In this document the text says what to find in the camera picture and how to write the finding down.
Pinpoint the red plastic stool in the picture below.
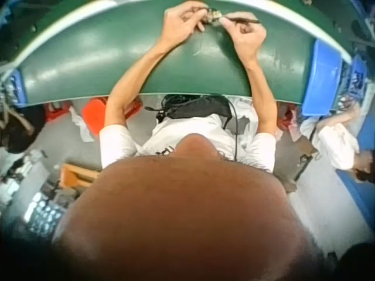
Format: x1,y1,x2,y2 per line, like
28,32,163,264
81,98,108,136

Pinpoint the red plastic crate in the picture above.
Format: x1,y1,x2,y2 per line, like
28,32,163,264
43,101,73,123

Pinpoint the blue plastic bin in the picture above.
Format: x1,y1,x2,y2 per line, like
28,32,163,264
301,39,343,117

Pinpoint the black cable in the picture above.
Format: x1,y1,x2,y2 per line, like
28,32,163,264
221,98,238,162

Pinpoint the small metal part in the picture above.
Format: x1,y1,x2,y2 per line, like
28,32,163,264
204,8,223,26

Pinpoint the tray of small parts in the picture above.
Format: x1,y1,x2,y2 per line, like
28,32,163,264
22,190,67,237

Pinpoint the blue crate of parts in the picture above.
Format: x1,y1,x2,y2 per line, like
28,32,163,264
336,54,369,114

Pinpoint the black pouch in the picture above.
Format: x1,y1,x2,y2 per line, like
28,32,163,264
155,94,233,120

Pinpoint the white cloth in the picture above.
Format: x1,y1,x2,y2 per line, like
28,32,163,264
69,105,95,143

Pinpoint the green table mat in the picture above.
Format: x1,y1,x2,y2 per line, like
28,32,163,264
18,0,354,107

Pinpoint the small blue bin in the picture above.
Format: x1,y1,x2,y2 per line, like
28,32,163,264
4,70,29,107

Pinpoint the thin dark hand tool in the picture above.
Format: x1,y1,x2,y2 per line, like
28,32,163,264
226,16,261,25

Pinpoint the person's left hand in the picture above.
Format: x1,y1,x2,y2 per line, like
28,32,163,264
162,1,210,47

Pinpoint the orange wooden box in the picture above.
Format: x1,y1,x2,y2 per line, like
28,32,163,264
60,163,102,190

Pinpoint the person's right hand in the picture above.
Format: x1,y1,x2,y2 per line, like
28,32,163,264
219,11,268,64

